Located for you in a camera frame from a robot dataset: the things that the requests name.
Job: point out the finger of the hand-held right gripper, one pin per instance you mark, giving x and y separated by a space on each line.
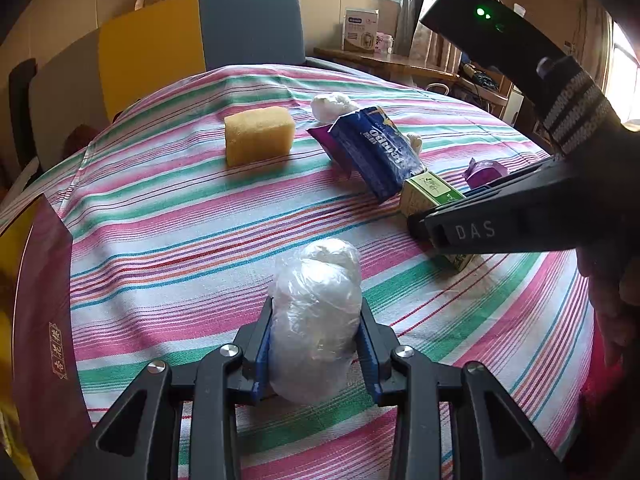
540 175
520 225

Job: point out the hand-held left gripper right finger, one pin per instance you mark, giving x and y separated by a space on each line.
367 360

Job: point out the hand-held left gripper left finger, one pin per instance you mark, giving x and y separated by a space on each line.
262 355

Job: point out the white plastic-wrapped bundle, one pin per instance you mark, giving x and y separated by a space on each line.
315 310

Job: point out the green white small carton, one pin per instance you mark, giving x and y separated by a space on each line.
430 192

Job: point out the white bandage roll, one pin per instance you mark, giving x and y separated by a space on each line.
330 105

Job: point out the purple snack packet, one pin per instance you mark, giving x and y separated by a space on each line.
320 135

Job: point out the gold-lined tin box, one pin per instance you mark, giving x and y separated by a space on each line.
45 310

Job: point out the striped beige curtain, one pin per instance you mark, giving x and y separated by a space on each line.
430 50

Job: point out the crumpled purple wrapper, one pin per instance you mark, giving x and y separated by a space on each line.
482 170

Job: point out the cluttered wooden shelf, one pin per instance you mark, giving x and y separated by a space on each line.
487 85

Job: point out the wooden side desk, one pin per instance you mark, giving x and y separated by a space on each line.
400 62

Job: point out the small pink white cup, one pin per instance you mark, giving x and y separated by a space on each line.
384 43

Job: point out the white blue printed box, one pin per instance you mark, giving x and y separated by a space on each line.
360 30

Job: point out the magenta cloth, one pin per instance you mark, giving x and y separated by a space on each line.
615 305

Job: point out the blue tissue packet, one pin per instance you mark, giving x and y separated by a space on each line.
375 155

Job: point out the yellow sponge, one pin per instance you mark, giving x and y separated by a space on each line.
257 135

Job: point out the dark red cloth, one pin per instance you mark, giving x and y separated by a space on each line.
80 142

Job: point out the grey yellow blue armchair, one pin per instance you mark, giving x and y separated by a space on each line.
150 45

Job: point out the black rolled mat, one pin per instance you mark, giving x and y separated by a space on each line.
22 105

